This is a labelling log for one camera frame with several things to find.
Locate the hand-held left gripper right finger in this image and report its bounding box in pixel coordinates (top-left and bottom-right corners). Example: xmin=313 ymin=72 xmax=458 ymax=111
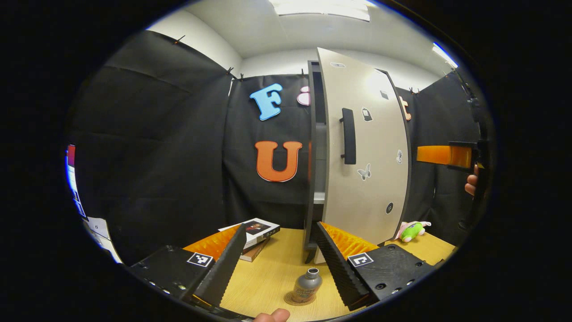
xmin=315 ymin=221 xmax=441 ymax=312

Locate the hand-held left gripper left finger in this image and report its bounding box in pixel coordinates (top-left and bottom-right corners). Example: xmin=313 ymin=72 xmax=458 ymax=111
xmin=129 ymin=223 xmax=247 ymax=309

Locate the silver aluminium bottle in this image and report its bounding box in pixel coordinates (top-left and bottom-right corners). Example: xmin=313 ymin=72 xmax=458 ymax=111
xmin=293 ymin=267 xmax=323 ymax=305

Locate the round brown coaster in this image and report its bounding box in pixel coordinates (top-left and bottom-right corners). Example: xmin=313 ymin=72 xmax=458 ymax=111
xmin=284 ymin=291 xmax=318 ymax=306

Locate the beige cabinet door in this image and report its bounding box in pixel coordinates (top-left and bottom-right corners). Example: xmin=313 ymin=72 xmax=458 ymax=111
xmin=316 ymin=47 xmax=409 ymax=246

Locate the black door handle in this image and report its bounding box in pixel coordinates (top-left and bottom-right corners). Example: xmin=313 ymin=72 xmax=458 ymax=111
xmin=339 ymin=108 xmax=357 ymax=165

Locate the dark grey cabinet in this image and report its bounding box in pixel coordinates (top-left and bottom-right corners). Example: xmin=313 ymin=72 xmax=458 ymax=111
xmin=304 ymin=60 xmax=412 ymax=264

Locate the black book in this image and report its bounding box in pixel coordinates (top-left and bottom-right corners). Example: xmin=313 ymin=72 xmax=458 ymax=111
xmin=244 ymin=236 xmax=273 ymax=255

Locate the white book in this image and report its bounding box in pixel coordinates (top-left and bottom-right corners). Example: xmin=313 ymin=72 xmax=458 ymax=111
xmin=218 ymin=218 xmax=281 ymax=250

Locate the green and pink plush toy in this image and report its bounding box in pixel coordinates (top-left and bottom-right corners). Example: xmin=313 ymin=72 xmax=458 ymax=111
xmin=395 ymin=220 xmax=432 ymax=243

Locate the small ceiling light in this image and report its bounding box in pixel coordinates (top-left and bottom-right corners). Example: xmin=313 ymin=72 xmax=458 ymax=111
xmin=432 ymin=42 xmax=459 ymax=68

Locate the black backdrop cloth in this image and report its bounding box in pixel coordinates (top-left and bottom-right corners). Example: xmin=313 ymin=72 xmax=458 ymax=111
xmin=65 ymin=29 xmax=492 ymax=267

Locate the bright monitor screen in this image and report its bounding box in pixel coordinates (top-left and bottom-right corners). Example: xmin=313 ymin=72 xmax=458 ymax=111
xmin=65 ymin=144 xmax=88 ymax=220

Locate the long ceiling light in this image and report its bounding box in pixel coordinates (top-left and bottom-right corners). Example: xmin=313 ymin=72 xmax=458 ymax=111
xmin=268 ymin=0 xmax=371 ymax=22

